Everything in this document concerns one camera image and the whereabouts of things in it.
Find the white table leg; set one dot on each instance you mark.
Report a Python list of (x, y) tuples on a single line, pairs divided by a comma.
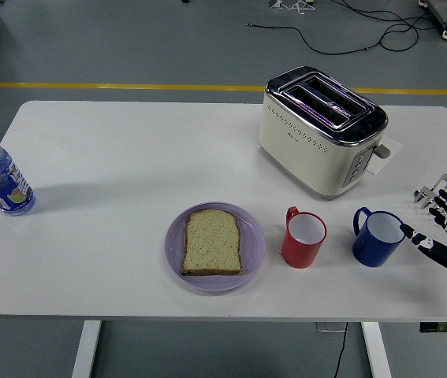
[(377, 350), (86, 350)]

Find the blue-capped water bottle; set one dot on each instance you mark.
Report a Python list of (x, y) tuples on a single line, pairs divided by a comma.
[(4, 183)]

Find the purple plate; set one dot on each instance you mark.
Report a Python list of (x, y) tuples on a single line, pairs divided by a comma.
[(252, 240)]

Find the blue enamel cup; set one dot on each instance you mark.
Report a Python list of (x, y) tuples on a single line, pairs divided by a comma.
[(373, 250)]

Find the grey under-table socket box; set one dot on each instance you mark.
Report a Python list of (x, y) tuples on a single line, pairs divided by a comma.
[(327, 327)]

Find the cream chrome toaster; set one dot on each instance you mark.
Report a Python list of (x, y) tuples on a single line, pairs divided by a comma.
[(310, 157)]

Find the table height control panel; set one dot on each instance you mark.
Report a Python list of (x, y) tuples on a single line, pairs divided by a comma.
[(444, 327)]

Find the red enamel cup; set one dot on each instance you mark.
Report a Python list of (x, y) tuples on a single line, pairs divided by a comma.
[(300, 252)]

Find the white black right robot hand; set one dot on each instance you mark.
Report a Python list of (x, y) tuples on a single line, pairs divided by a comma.
[(440, 250)]

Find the bread slice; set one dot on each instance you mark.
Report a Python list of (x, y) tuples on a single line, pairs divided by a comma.
[(212, 243)]

